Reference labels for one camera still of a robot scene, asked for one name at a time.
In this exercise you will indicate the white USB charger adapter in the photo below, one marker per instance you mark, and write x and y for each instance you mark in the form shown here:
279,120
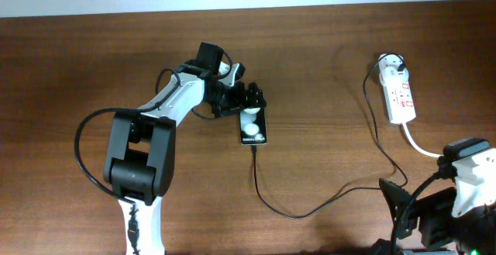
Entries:
393,74

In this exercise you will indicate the black smartphone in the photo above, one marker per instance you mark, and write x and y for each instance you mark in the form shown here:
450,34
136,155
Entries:
252,126

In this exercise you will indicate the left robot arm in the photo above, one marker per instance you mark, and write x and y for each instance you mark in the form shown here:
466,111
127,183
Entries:
139,163

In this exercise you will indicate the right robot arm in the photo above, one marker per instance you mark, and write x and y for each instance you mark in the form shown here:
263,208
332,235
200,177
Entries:
428,187

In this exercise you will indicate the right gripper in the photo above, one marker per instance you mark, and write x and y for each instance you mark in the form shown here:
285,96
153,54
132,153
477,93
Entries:
433,206

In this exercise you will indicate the white power strip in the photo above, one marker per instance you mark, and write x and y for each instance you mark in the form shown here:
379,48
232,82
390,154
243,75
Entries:
398,97

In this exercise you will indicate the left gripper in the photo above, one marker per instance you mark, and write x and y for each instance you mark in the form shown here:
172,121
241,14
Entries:
238,100

